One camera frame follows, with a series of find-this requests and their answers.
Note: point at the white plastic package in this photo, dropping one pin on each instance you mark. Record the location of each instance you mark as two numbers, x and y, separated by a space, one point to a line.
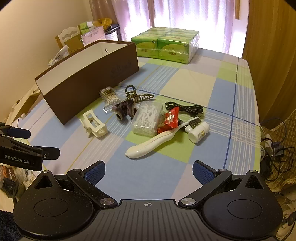
59 55

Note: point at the brown cardboard box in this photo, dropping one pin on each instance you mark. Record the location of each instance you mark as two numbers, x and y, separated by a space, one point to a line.
92 92

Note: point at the checked bed sheet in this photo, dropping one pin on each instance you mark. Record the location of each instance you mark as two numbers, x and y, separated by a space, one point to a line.
185 76

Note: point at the white power strip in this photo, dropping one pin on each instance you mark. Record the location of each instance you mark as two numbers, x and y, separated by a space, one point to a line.
266 146

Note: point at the pink curtain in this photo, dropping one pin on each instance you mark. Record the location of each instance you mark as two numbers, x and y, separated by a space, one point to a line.
185 14

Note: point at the white electric toothbrush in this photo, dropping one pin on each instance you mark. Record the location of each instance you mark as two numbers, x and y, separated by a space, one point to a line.
148 146

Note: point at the purple scrunchie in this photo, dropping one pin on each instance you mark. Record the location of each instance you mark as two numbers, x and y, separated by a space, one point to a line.
124 109

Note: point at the yellow plastic bag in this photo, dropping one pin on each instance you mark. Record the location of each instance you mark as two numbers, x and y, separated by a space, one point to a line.
104 22

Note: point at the orange and black packet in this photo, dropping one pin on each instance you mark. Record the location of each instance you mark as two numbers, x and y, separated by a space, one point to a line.
8 180

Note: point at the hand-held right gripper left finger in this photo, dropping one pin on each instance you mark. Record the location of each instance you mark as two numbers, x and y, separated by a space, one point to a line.
96 175

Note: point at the cardboard box flaps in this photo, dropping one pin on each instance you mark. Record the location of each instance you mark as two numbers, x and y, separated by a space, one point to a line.
27 102

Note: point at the tan cardboard box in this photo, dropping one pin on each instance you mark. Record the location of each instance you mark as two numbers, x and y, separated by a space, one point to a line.
71 46

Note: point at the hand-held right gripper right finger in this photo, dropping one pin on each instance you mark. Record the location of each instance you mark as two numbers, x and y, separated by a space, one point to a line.
203 172

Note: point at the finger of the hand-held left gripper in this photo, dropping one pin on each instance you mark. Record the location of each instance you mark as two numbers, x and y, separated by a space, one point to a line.
51 153
19 134

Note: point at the brown wooden panel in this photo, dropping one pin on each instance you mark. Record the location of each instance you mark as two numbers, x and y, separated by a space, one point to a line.
272 58

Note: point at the pink paper sheet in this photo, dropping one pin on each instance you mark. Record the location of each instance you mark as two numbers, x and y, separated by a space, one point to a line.
93 36

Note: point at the clear glass object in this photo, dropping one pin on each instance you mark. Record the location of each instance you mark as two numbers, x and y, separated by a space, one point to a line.
286 217

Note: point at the white pill bottle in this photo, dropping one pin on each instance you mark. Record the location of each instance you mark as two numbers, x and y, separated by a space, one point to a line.
198 133

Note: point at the bag of cotton swabs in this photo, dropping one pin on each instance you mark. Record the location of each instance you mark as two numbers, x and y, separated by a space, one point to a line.
109 95

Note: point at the green tissue boxes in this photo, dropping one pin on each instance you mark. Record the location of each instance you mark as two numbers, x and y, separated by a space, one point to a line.
84 26

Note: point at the white carved chair back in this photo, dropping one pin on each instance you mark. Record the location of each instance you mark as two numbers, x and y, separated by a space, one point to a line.
69 33

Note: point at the white hair claw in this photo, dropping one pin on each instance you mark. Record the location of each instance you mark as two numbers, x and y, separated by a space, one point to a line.
99 129

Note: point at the clear plastic bag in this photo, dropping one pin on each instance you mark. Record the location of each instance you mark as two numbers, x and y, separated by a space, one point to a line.
145 118

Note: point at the green tissue multipack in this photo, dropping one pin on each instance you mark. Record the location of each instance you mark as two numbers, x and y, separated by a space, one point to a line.
166 44

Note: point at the red snack packet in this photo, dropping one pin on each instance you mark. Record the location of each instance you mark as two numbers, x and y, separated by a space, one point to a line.
170 119

